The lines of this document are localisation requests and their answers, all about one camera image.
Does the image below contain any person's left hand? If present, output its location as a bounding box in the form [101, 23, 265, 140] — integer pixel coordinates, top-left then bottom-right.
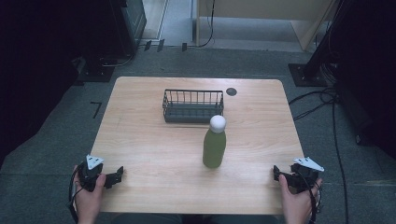
[72, 164, 107, 224]

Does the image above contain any black floor cable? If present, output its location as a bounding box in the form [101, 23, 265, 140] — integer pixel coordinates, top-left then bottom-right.
[288, 88, 349, 224]

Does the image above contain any black stand base plate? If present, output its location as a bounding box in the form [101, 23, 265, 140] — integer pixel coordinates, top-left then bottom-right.
[76, 57, 116, 83]

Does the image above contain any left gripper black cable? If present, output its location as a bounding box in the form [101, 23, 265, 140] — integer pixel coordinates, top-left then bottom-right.
[67, 162, 85, 223]

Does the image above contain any dark wire basket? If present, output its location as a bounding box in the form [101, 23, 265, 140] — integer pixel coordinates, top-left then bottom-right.
[162, 89, 225, 124]

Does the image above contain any dark monitor cabinet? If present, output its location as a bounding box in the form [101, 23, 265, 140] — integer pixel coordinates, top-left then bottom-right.
[108, 0, 148, 59]

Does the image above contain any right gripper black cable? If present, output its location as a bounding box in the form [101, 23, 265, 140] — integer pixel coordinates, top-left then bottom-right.
[300, 174, 323, 224]

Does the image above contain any black metal stand with base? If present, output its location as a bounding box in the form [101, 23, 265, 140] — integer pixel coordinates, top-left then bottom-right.
[288, 0, 362, 88]

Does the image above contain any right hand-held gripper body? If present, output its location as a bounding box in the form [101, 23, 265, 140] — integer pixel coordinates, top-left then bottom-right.
[286, 156, 325, 194]

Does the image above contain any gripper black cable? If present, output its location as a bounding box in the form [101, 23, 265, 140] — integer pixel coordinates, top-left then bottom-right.
[67, 162, 85, 223]
[300, 174, 323, 224]

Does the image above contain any black hanging cable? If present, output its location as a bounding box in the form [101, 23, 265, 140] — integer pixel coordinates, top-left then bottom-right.
[197, 0, 217, 49]

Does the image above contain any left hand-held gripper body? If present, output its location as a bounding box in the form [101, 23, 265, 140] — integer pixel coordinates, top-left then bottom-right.
[78, 154, 108, 192]

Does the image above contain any person's right hand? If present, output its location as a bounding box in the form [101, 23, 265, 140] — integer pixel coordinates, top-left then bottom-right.
[278, 174, 319, 224]

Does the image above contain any green bottle with white cap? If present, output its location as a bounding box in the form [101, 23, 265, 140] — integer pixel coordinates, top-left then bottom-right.
[202, 114, 227, 169]

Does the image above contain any light wooden cabinet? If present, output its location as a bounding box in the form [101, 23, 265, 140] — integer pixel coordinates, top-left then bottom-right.
[195, 0, 339, 52]

